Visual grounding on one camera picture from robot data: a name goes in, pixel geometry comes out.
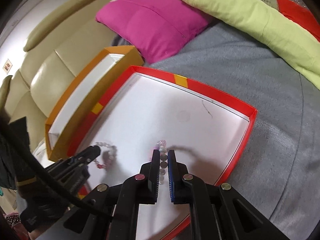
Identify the orange box lid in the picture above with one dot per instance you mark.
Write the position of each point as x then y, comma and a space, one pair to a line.
85, 98

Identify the red jewelry box tray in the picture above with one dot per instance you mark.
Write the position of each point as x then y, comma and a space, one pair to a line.
207, 128

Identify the magenta pillow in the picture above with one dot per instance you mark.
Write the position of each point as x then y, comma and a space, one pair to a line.
157, 28

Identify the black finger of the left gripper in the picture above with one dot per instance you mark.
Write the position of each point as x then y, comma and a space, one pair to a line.
82, 157

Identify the beige leather sofa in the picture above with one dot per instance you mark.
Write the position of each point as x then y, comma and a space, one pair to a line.
57, 50

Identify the red cushion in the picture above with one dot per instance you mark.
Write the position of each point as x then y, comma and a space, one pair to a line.
300, 15

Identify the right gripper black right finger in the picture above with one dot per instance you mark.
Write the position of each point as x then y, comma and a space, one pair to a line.
216, 212

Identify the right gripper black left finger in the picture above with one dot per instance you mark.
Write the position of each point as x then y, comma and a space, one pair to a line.
117, 205

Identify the light green folded blanket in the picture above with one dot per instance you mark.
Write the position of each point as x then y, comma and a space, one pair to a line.
298, 47

